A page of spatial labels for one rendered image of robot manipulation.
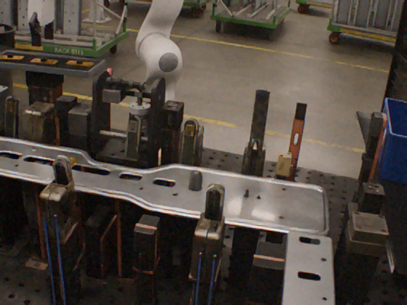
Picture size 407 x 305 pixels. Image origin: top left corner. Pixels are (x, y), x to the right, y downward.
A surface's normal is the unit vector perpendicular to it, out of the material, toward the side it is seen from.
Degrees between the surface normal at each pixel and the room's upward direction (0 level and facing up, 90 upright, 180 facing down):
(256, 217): 0
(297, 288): 0
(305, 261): 0
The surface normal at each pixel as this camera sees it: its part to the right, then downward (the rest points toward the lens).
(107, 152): 0.07, -0.90
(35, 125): -0.19, 0.41
